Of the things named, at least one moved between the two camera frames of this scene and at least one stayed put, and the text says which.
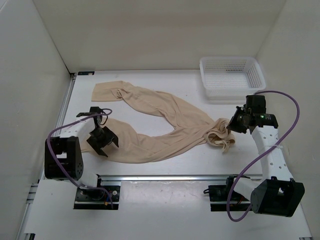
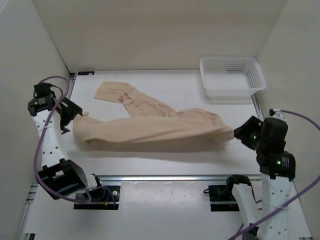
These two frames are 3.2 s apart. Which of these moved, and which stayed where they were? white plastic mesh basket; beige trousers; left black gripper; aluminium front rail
Moved: beige trousers; left black gripper
Stayed: aluminium front rail; white plastic mesh basket
